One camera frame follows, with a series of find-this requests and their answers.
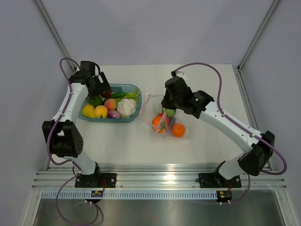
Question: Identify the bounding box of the green toy melon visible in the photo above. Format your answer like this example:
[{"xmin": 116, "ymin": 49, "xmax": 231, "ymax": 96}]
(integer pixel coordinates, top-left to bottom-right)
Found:
[{"xmin": 161, "ymin": 108, "xmax": 176, "ymax": 118}]

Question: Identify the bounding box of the clear zip top bag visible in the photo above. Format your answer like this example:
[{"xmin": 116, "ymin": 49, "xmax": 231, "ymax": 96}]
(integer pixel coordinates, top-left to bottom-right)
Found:
[{"xmin": 139, "ymin": 93, "xmax": 192, "ymax": 138}]

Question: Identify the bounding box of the red toy tomato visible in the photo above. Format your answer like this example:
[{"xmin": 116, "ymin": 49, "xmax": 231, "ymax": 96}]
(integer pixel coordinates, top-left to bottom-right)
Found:
[{"xmin": 157, "ymin": 113, "xmax": 170, "ymax": 125}]

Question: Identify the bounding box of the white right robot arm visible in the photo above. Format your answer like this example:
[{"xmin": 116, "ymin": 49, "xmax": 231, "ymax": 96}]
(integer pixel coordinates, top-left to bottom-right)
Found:
[{"xmin": 161, "ymin": 76, "xmax": 275, "ymax": 187}]

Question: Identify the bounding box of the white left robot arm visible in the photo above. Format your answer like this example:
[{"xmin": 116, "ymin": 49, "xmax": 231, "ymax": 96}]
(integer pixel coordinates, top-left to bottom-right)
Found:
[{"xmin": 42, "ymin": 61, "xmax": 116, "ymax": 188}]

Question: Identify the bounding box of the teal plastic food tray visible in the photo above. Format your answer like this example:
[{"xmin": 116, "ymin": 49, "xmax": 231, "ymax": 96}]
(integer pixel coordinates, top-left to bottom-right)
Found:
[{"xmin": 78, "ymin": 83, "xmax": 142, "ymax": 123}]

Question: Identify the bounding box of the dark red toy pepper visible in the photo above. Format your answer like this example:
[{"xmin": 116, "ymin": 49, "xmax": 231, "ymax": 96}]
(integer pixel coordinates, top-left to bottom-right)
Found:
[{"xmin": 101, "ymin": 91, "xmax": 112, "ymax": 98}]

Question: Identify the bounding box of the green toy bell pepper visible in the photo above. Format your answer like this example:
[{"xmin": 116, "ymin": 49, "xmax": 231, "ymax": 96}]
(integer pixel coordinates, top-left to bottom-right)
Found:
[{"xmin": 89, "ymin": 96, "xmax": 103, "ymax": 107}]

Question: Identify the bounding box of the green toy chili pepper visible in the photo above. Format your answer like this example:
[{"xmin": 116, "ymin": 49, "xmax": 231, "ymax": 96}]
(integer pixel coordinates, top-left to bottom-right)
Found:
[{"xmin": 107, "ymin": 92, "xmax": 126, "ymax": 99}]

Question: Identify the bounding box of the peach toy fruit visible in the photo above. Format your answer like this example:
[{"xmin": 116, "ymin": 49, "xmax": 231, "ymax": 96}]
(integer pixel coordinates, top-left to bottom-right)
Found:
[{"xmin": 103, "ymin": 98, "xmax": 117, "ymax": 111}]

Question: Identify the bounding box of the yellow toy lemon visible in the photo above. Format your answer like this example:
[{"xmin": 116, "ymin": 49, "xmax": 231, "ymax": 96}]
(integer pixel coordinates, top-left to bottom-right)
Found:
[{"xmin": 82, "ymin": 104, "xmax": 96, "ymax": 118}]

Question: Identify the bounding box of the yellow toy pepper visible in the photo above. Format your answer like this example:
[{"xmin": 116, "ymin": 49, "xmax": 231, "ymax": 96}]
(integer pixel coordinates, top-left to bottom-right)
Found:
[{"xmin": 94, "ymin": 105, "xmax": 109, "ymax": 118}]

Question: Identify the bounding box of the purple toy onion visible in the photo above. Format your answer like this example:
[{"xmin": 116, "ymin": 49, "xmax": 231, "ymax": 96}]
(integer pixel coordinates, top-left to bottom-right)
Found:
[{"xmin": 108, "ymin": 110, "xmax": 121, "ymax": 119}]

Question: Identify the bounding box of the white toy cauliflower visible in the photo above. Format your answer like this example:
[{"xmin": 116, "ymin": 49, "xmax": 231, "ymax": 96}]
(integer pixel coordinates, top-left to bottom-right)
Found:
[{"xmin": 117, "ymin": 98, "xmax": 137, "ymax": 118}]

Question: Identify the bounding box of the right controller board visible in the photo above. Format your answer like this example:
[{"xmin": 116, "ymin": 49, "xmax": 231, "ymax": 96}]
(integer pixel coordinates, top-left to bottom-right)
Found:
[{"xmin": 216, "ymin": 190, "xmax": 232, "ymax": 204}]

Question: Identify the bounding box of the controller board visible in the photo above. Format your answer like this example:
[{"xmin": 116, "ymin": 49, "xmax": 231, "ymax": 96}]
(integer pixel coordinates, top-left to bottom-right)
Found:
[
  {"xmin": 91, "ymin": 190, "xmax": 103, "ymax": 198},
  {"xmin": 216, "ymin": 190, "xmax": 232, "ymax": 204}
]

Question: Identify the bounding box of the left controller board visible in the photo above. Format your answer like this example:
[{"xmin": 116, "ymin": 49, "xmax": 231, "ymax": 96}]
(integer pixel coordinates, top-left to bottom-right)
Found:
[{"xmin": 91, "ymin": 190, "xmax": 103, "ymax": 198}]

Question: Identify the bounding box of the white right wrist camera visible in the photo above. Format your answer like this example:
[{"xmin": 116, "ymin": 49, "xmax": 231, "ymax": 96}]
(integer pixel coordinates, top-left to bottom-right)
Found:
[{"xmin": 176, "ymin": 71, "xmax": 188, "ymax": 80}]

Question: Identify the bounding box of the left aluminium frame post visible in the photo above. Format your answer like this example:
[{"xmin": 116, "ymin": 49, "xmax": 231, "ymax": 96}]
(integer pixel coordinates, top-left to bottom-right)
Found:
[{"xmin": 33, "ymin": 0, "xmax": 71, "ymax": 58}]

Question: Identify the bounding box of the aluminium frame post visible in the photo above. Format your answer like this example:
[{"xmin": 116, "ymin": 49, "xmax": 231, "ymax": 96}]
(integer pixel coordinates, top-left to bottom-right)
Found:
[
  {"xmin": 33, "ymin": 0, "xmax": 71, "ymax": 58},
  {"xmin": 238, "ymin": 0, "xmax": 281, "ymax": 73}
]

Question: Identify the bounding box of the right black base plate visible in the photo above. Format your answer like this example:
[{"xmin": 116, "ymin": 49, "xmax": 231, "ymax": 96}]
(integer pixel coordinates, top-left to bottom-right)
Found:
[{"xmin": 196, "ymin": 173, "xmax": 242, "ymax": 188}]

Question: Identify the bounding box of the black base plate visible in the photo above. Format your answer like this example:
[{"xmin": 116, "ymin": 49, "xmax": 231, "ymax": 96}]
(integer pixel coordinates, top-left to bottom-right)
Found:
[
  {"xmin": 196, "ymin": 173, "xmax": 242, "ymax": 188},
  {"xmin": 75, "ymin": 173, "xmax": 117, "ymax": 188}
]

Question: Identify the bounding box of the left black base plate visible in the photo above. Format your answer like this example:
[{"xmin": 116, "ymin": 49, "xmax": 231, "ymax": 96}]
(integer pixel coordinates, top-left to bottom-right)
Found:
[{"xmin": 75, "ymin": 173, "xmax": 117, "ymax": 188}]

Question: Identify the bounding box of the aluminium mounting rail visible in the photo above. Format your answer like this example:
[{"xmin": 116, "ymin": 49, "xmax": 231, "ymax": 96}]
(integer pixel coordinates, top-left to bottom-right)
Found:
[{"xmin": 32, "ymin": 164, "xmax": 287, "ymax": 190}]

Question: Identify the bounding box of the white slotted cable duct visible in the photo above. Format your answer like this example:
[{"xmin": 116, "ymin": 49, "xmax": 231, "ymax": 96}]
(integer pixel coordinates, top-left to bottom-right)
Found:
[{"xmin": 41, "ymin": 190, "xmax": 217, "ymax": 200}]

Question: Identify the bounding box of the right aluminium frame post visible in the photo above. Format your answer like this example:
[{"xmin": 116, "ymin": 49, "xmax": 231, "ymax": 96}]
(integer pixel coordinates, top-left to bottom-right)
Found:
[{"xmin": 238, "ymin": 0, "xmax": 281, "ymax": 73}]

